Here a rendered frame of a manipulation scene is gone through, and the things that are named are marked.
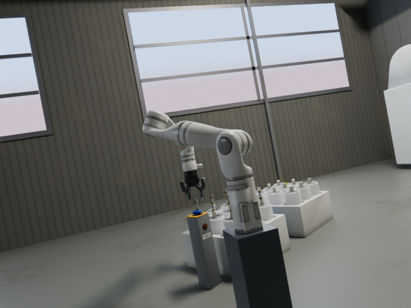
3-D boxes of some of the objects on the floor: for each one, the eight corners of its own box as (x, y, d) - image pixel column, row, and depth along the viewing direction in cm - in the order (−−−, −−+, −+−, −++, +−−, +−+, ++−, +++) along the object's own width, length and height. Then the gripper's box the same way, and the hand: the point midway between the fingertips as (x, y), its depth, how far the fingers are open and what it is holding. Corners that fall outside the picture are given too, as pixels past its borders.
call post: (222, 282, 130) (208, 212, 129) (210, 290, 125) (197, 217, 124) (210, 280, 135) (197, 212, 134) (199, 286, 130) (186, 217, 130)
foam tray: (333, 217, 193) (328, 190, 192) (305, 238, 166) (299, 206, 165) (281, 216, 221) (277, 192, 221) (249, 233, 194) (244, 206, 193)
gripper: (174, 172, 154) (180, 202, 155) (200, 167, 149) (206, 198, 149) (180, 170, 161) (185, 199, 162) (205, 165, 156) (211, 195, 156)
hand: (195, 196), depth 155 cm, fingers open, 6 cm apart
